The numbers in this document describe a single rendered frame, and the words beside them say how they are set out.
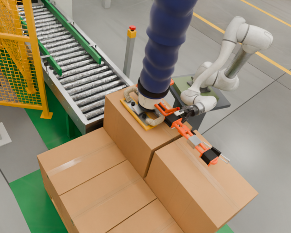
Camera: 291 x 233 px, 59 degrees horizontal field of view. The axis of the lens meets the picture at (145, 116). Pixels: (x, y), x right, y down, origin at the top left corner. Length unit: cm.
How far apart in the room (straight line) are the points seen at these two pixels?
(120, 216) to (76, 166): 52
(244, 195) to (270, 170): 159
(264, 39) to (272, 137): 197
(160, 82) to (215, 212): 86
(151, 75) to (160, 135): 46
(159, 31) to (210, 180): 97
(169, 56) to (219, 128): 202
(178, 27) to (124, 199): 125
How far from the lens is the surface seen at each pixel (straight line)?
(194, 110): 186
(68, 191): 204
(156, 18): 146
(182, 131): 172
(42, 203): 262
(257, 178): 322
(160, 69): 161
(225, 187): 179
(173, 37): 149
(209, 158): 164
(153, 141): 181
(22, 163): 287
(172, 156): 178
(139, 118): 187
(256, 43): 201
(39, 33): 353
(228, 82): 241
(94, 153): 219
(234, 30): 198
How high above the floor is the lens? 237
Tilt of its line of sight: 47 degrees down
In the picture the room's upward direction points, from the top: 14 degrees clockwise
